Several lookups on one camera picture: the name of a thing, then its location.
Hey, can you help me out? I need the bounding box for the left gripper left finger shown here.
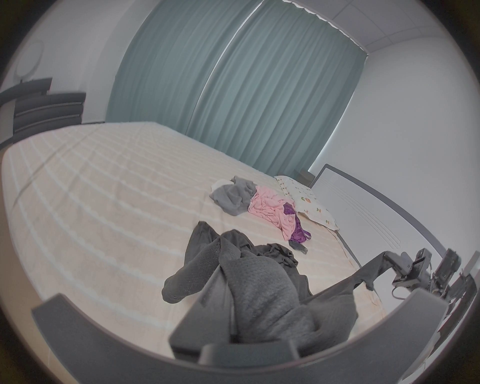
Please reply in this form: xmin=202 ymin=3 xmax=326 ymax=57
xmin=169 ymin=268 xmax=236 ymax=362

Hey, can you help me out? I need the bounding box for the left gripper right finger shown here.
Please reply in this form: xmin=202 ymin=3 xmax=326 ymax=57
xmin=379 ymin=251 xmax=412 ymax=274

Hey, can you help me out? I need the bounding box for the black T-shirt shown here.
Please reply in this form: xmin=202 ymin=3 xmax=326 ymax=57
xmin=162 ymin=221 xmax=389 ymax=347

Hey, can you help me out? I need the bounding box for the white printed pillow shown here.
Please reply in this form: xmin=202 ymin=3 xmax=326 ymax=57
xmin=274 ymin=175 xmax=340 ymax=231

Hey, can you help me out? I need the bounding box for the purple garment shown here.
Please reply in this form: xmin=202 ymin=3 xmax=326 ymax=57
xmin=283 ymin=202 xmax=312 ymax=244

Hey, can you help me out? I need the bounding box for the grey garment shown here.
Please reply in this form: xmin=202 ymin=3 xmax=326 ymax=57
xmin=209 ymin=175 xmax=259 ymax=217

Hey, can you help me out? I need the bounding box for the pink garment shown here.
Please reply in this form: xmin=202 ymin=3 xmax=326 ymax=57
xmin=248 ymin=185 xmax=299 ymax=241

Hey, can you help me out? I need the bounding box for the bed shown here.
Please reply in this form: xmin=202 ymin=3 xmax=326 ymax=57
xmin=0 ymin=121 xmax=451 ymax=340

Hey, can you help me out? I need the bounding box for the blue-green curtain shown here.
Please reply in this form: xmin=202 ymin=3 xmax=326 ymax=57
xmin=106 ymin=0 xmax=263 ymax=151
xmin=185 ymin=0 xmax=368 ymax=177

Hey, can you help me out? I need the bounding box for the black chest of drawers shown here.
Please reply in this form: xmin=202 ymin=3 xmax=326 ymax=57
xmin=0 ymin=78 xmax=87 ymax=147

